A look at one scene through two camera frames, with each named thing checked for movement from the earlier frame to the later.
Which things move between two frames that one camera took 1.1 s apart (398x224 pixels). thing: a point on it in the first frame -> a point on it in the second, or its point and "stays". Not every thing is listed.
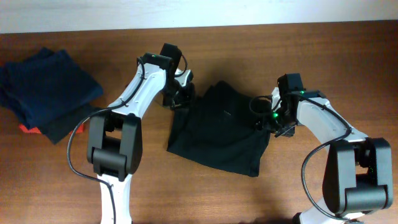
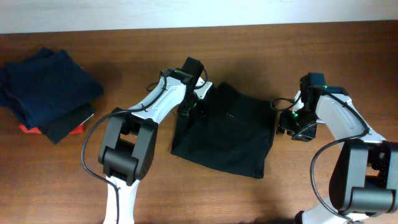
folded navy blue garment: x=43 y=84 stays
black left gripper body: x=175 y=96 -> x=196 y=107
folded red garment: x=35 y=130 stays
